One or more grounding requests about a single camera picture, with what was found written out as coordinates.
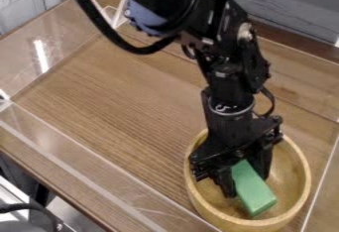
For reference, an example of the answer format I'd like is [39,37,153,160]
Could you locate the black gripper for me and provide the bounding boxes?
[190,89,284,198]

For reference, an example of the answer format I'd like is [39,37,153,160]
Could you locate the green rectangular block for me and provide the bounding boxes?
[233,160,277,217]

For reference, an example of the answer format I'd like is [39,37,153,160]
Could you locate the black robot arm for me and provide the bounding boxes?
[127,0,282,197]

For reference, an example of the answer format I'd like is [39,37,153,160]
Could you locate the brown wooden bowl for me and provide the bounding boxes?
[185,129,312,232]

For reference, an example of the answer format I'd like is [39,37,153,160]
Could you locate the clear acrylic corner bracket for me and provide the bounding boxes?
[90,0,129,30]

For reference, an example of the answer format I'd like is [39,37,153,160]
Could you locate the black cable bottom left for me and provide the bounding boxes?
[0,203,67,232]

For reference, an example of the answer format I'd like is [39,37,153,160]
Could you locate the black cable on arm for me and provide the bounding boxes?
[59,0,183,56]

